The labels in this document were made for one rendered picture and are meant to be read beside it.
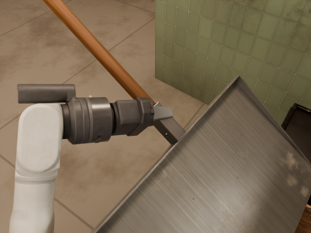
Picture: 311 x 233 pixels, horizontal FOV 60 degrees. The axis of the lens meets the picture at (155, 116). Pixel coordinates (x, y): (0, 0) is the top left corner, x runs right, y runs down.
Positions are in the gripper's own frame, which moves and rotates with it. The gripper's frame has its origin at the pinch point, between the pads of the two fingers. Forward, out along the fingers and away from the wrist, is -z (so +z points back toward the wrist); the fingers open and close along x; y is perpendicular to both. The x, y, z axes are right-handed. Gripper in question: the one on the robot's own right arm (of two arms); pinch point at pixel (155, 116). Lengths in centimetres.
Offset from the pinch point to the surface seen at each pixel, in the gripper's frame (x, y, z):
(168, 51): -117, 96, -85
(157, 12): -96, 117, -70
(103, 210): -127, -17, -17
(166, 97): -142, 66, -89
